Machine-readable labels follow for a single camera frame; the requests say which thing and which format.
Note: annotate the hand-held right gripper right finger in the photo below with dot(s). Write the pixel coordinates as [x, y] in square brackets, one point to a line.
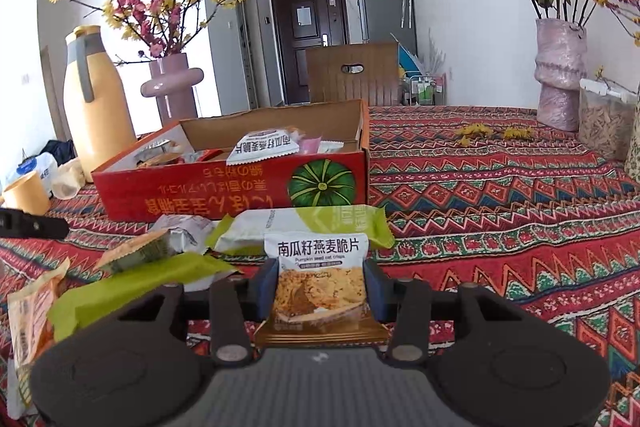
[375, 289]

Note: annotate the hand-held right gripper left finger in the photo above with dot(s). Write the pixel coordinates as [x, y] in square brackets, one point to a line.
[267, 289]

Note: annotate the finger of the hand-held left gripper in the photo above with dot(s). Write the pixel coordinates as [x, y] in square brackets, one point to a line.
[35, 224]

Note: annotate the white orange crisp packet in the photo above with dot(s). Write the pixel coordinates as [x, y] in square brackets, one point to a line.
[262, 146]
[320, 287]

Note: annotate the green white snack packet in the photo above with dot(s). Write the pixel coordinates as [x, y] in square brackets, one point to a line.
[240, 232]

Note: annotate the orange cardboard box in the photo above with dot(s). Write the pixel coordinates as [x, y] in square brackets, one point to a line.
[225, 202]

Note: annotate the yellow cup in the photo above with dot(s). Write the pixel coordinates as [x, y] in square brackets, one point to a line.
[30, 194]

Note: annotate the beige plastic bag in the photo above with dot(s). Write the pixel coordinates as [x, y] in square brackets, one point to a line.
[67, 182]

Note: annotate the white plastic bag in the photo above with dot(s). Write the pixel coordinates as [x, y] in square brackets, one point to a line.
[42, 167]

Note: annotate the dark bag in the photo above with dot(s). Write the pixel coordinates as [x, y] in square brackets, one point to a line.
[60, 149]

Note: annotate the crumpled silver snack packet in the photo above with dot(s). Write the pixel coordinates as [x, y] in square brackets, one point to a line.
[185, 227]

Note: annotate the yellow green snack packet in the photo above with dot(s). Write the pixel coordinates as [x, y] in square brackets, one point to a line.
[135, 252]

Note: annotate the plain green snack packet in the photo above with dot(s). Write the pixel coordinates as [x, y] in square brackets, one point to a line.
[125, 289]

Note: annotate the yellow thermos jug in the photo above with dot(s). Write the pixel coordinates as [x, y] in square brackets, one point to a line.
[100, 122]

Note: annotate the fallen yellow petals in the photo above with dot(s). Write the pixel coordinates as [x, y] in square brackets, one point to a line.
[472, 130]

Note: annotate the white trolley with bottles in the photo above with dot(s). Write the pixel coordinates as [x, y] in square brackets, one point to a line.
[425, 92]

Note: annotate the wooden chair back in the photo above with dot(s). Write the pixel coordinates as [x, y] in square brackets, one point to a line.
[325, 82]

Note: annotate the blue plastic item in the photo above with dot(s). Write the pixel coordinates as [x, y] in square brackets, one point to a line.
[407, 62]

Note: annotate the dark brown door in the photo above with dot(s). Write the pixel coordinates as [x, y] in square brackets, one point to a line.
[285, 57]

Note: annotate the grey refrigerator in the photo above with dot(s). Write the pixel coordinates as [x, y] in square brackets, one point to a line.
[380, 17]

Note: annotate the clear plastic food jar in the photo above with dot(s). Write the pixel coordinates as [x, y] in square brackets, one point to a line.
[602, 127]

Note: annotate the textured pink vase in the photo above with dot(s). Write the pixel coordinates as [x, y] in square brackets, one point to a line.
[560, 67]

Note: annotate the cream patterned vase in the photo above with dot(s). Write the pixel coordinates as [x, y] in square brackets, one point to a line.
[634, 142]

